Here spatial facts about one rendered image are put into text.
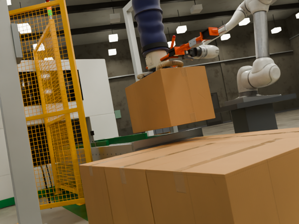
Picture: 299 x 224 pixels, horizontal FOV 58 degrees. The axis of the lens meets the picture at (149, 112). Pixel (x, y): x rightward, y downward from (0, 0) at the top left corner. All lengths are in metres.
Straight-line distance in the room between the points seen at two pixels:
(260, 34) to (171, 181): 1.67
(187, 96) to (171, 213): 1.11
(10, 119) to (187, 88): 1.44
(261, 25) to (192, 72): 0.69
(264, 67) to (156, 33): 0.86
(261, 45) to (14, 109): 2.04
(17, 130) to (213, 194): 1.94
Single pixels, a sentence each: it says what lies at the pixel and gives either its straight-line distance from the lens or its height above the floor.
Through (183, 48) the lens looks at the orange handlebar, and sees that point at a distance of 1.95.
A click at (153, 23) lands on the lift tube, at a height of 1.49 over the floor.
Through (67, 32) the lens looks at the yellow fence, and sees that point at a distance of 2.88.
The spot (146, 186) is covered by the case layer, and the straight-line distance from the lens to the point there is 1.07.
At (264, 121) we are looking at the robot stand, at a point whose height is 0.57.
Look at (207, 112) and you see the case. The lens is 2.02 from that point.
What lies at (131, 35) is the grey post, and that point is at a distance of 5.76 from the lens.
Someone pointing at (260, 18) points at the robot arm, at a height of 1.37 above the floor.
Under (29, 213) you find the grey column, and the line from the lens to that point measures 2.51.
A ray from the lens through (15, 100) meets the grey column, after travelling 2.50.
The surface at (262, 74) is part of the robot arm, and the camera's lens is 2.23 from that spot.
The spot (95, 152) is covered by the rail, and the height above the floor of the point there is 0.55.
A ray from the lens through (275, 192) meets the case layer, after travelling 0.91.
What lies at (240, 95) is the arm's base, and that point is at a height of 0.82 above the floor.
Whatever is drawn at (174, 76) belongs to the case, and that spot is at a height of 1.01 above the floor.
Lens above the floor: 0.70
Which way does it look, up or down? 3 degrees up
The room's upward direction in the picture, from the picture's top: 10 degrees counter-clockwise
